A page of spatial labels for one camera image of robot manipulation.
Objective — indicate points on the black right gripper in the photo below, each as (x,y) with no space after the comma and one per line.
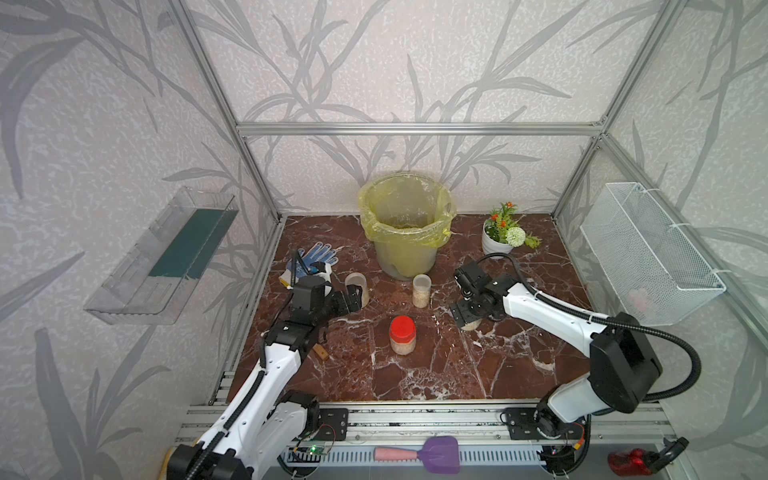
(459,314)

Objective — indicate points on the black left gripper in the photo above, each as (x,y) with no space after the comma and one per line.
(344,309)

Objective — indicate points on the brown-lidded oatmeal jar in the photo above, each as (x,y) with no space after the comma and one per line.
(471,326)

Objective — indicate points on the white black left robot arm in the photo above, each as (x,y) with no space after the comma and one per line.
(263,419)

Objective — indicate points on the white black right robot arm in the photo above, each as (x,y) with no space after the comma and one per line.
(623,365)

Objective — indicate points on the open glass jar with oatmeal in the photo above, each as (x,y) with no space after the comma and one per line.
(357,286)

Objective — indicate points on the small open oatmeal jar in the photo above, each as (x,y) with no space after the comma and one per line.
(421,290)

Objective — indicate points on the red-lidded oatmeal jar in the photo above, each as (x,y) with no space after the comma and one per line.
(402,335)

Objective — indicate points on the blue dotted white work glove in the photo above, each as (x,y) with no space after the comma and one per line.
(305,262)

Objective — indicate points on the potted artificial flower plant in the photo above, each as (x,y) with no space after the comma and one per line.
(502,232)

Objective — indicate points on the yellow plastic bin liner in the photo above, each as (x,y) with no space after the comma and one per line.
(407,209)

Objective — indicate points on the pink item in basket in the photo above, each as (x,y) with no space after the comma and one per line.
(641,301)

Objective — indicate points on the red black handheld tool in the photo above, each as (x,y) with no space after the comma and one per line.
(641,462)

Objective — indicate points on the blue wooden-handled garden fork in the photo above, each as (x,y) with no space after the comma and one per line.
(321,352)

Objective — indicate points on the purple pink-handled scoop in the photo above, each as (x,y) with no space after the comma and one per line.
(438,455)

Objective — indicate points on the white wire mesh basket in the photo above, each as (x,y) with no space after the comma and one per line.
(638,245)

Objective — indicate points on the clear plastic wall shelf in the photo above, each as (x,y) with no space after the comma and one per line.
(154,281)

